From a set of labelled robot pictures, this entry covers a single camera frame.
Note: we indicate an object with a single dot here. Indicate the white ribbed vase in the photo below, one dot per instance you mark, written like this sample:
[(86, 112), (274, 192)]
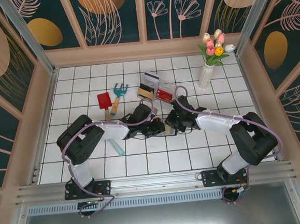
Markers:
[(205, 76)]

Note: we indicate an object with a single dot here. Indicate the light blue toy fork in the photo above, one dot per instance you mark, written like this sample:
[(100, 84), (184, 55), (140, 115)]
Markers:
[(117, 148)]

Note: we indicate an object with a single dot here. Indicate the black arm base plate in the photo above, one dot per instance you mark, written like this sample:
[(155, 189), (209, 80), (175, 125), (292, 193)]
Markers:
[(209, 178), (101, 186)]

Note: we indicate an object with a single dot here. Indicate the gold card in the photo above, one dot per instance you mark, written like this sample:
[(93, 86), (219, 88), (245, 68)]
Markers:
[(144, 94)]

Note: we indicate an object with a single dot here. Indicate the aluminium mounting rail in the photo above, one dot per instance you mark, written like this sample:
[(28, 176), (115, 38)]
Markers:
[(155, 181)]

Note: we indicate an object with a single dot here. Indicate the red card white print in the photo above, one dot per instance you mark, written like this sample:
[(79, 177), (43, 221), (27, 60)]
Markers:
[(164, 96)]

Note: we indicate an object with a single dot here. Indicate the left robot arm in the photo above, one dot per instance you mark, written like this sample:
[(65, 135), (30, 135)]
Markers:
[(112, 130)]

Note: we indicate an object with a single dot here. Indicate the clear acrylic card organizer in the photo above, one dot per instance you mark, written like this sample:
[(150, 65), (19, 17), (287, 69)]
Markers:
[(166, 84)]

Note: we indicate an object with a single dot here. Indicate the artificial tulip bouquet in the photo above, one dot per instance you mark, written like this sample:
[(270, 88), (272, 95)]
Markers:
[(216, 51)]

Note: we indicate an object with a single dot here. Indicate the red toy shovel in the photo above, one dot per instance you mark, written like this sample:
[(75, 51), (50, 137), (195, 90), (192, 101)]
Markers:
[(104, 101)]

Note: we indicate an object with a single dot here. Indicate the blue leather card holder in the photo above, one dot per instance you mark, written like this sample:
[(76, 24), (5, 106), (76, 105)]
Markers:
[(170, 131)]

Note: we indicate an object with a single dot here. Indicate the grey metal sheet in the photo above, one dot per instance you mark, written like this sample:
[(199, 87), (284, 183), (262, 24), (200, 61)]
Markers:
[(158, 220)]

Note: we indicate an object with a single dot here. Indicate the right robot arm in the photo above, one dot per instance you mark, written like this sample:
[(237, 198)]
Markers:
[(213, 121)]

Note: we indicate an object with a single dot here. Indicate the aluminium corner post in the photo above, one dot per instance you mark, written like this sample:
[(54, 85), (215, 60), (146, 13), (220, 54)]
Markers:
[(30, 41), (251, 15)]

